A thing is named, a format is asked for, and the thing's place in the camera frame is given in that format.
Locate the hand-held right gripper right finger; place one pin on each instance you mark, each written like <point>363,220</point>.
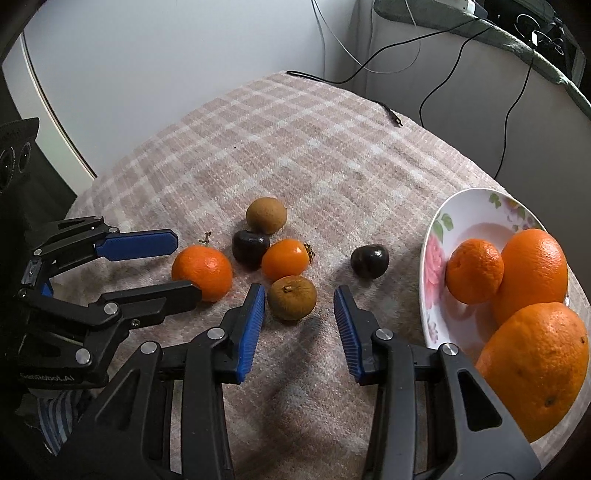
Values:
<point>348,332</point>

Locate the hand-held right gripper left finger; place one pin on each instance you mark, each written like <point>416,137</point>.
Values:
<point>249,332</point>

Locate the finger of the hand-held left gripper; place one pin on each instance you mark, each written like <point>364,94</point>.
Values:
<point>136,244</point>
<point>152,300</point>

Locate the brown longan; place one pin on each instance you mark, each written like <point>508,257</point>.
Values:
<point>292,297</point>
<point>266,214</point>

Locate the small tangerine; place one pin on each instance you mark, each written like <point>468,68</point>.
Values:
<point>474,271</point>
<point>202,272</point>

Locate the dark cherry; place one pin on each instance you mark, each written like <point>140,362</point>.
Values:
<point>250,249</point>
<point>369,261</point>

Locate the small orange kumquat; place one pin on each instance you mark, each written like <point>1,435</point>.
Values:
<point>285,260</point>

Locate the floral white plate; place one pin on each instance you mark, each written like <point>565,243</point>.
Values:
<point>466,203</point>

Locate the large orange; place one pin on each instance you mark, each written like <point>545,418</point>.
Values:
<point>533,277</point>
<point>538,369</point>

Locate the checked beige tablecloth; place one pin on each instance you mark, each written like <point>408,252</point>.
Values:
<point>323,161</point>

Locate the white panel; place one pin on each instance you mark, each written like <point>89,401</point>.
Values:
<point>161,69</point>

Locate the grey windowsill pad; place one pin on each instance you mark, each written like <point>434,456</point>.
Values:
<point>508,39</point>

